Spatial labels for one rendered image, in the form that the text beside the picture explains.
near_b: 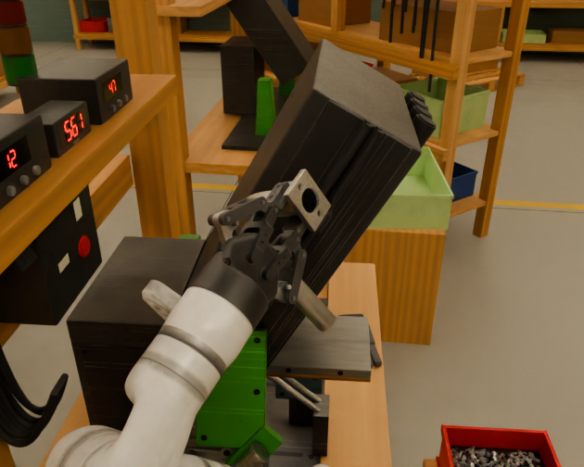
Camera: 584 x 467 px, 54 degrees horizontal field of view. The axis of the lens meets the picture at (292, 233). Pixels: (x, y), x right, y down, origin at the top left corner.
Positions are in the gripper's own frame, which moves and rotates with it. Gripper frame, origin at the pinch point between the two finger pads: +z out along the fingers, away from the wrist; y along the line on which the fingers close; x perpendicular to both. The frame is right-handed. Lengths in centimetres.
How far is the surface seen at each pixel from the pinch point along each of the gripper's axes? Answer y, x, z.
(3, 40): 28, 51, 12
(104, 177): -9, 90, 25
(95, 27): -46, 818, 498
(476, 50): -117, 111, 249
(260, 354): -27.0, 23.9, -4.2
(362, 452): -66, 28, -1
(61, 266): 3.0, 33.8, -12.3
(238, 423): -34.8, 29.0, -13.2
